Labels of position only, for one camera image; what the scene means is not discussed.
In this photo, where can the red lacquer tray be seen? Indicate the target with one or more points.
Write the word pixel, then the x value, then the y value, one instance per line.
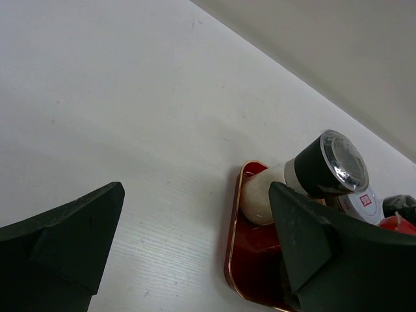
pixel 252 265

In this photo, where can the black-cap white salt bottle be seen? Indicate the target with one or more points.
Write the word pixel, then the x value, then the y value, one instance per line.
pixel 404 205

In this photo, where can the white-lid seasoning jar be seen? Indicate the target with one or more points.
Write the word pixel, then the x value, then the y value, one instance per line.
pixel 363 206

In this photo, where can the red-cap dark sauce bottle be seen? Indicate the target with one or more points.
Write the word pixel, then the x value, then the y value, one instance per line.
pixel 398 224

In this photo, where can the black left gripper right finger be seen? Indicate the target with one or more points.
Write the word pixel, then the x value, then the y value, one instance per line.
pixel 337 263

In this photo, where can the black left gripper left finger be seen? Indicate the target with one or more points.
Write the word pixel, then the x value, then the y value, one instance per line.
pixel 54 261

